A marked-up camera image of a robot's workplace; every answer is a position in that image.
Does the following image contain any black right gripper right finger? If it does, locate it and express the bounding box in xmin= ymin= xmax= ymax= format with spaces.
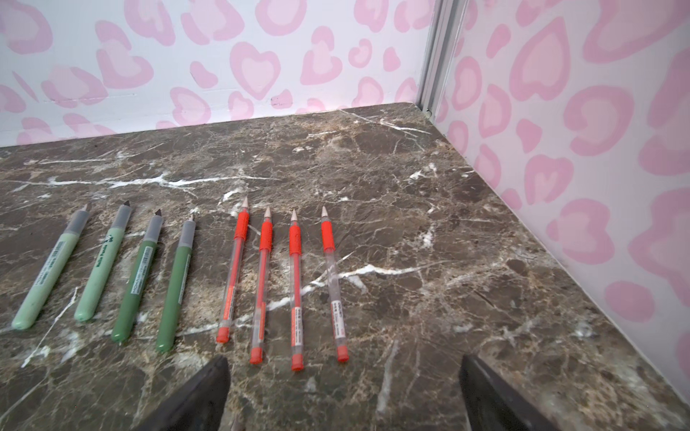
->
xmin=459 ymin=354 xmax=558 ymax=431

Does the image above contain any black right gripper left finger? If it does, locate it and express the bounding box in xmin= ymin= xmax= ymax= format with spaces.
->
xmin=134 ymin=356 xmax=231 ymax=430

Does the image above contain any dark green pen long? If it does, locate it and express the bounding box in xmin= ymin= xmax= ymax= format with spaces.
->
xmin=111 ymin=209 xmax=164 ymax=343

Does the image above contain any light green pen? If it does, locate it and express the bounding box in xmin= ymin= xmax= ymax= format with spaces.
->
xmin=12 ymin=203 xmax=92 ymax=330
xmin=74 ymin=200 xmax=132 ymax=321

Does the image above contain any dark green pen short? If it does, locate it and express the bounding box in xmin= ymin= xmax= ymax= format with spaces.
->
xmin=156 ymin=215 xmax=196 ymax=353

